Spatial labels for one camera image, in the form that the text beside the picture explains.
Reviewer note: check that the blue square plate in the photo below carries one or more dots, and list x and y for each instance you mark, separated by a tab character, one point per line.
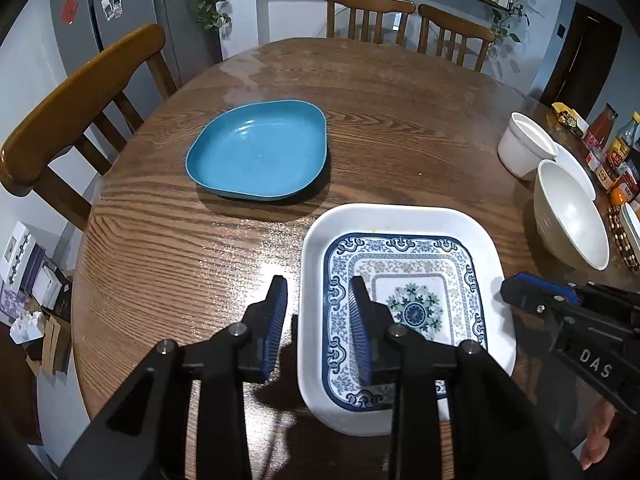
255	150

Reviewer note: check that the wooden beaded trivet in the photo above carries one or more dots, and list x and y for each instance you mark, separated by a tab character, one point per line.
619	240

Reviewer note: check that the brown cardboard box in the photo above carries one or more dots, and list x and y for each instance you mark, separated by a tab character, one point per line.
57	347

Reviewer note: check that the red sauce bottle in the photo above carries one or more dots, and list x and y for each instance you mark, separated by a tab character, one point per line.
600	127

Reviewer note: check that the large white bowl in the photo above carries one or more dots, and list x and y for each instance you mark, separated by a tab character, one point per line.
570	220

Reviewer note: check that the dark wall switch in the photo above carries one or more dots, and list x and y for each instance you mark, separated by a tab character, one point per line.
561	31

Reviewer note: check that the brown sauce jar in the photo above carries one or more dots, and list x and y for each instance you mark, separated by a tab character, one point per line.
609	175

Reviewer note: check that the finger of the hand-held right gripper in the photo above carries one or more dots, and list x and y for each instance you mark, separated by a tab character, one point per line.
530	292

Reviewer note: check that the shallow white bowl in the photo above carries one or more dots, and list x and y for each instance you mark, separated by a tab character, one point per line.
576	170

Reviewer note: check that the orange fruit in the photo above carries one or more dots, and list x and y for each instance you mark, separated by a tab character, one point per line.
618	197

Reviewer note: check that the small straight-sided white bowl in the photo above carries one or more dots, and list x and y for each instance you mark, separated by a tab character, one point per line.
520	152

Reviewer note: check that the red chili jar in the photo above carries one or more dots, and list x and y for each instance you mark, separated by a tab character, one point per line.
631	185

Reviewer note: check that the yellow-capped oil bottle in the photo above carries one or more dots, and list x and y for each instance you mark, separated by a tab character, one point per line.
625	142

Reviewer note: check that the wooden chair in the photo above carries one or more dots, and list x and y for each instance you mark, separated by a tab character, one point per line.
367	7
75	105
455	32

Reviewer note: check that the yellow snack packet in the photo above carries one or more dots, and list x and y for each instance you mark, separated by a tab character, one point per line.
567	117

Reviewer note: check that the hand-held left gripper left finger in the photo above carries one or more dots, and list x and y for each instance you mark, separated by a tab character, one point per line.
277	327

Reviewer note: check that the white blue-patterned rectangular plate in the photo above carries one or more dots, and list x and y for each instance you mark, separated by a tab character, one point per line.
420	260

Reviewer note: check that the grey refrigerator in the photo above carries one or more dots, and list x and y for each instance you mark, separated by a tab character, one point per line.
160	25

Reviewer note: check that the white storage box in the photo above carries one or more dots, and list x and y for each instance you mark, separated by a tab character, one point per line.
17	250

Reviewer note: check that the small white-label jar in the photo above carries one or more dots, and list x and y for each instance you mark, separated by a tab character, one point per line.
594	160

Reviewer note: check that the dark wooden door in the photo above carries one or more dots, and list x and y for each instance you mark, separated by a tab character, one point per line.
582	55

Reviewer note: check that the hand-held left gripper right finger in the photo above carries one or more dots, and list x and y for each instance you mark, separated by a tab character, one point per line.
360	332

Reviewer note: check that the person's right hand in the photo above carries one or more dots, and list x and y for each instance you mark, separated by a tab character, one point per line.
597	440

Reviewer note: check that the white tissue pack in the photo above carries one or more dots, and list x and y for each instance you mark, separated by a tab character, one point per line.
27	327

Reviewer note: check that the white oval dish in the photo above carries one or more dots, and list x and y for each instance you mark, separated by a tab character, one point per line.
632	225

